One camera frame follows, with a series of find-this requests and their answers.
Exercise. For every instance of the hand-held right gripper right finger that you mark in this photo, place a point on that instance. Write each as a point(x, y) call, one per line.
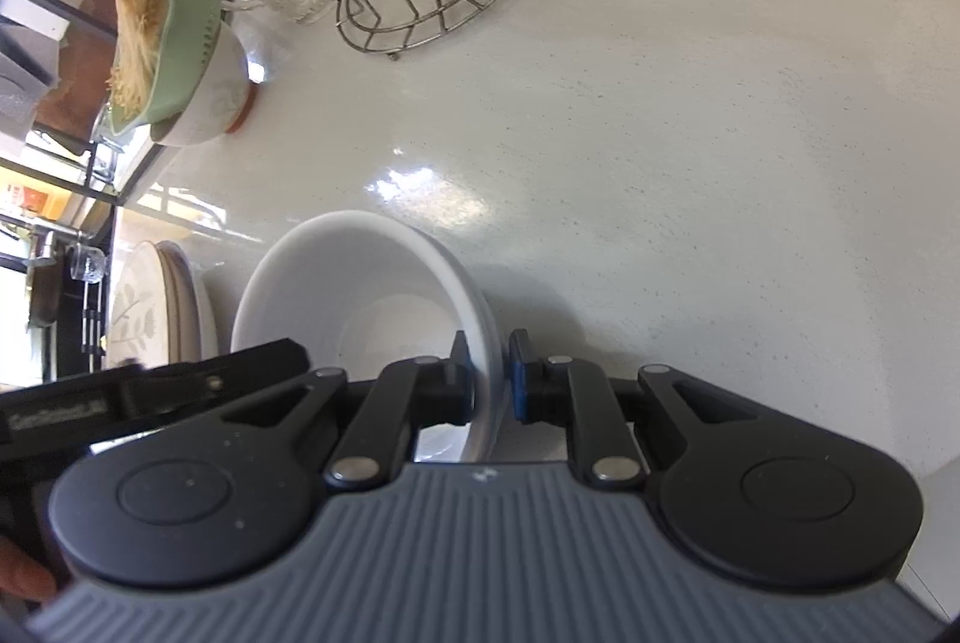
point(517, 380)

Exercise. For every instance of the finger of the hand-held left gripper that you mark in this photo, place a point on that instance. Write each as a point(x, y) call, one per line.
point(247, 369)

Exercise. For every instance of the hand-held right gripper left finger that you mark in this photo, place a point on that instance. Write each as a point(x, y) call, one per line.
point(431, 388)

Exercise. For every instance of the leaf print white plate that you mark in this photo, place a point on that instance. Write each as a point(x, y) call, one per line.
point(139, 313)

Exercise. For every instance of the plain white bowl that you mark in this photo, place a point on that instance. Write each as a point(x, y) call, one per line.
point(337, 283)

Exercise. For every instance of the person's left hand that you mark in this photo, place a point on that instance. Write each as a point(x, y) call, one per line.
point(22, 572)

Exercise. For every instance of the plain white plate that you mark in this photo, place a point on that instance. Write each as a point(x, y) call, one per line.
point(206, 320)

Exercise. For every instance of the beige rim plate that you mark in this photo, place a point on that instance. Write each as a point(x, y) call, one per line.
point(184, 305)

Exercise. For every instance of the sink drying rack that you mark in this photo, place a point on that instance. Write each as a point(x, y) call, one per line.
point(90, 328)

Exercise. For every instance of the small stemmed glass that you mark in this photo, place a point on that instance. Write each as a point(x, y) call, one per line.
point(86, 262)

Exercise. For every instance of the yellow oil bottle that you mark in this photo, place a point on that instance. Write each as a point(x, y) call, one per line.
point(30, 200)

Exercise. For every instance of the white bowl with brown rim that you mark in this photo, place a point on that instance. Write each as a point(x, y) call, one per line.
point(217, 96)

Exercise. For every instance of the green plastic colander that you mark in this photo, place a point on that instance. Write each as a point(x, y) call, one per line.
point(187, 58)

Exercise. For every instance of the pale dried noodles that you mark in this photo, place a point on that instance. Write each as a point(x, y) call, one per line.
point(142, 36)

